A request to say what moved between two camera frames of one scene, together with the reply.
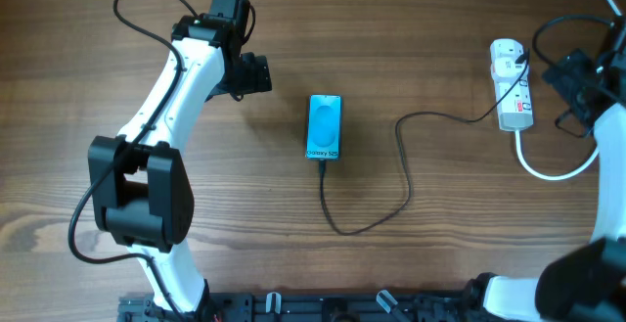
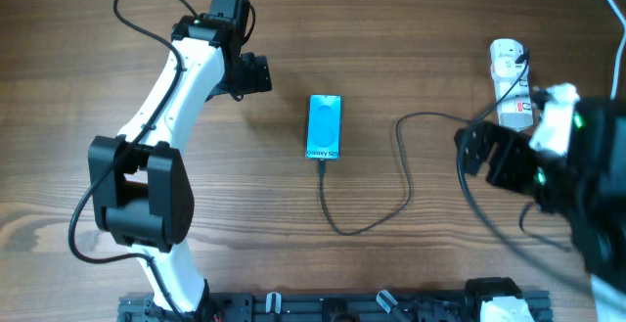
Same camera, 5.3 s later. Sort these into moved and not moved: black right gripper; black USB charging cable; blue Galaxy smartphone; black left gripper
Moved: black right gripper
Not moved: black USB charging cable; blue Galaxy smartphone; black left gripper
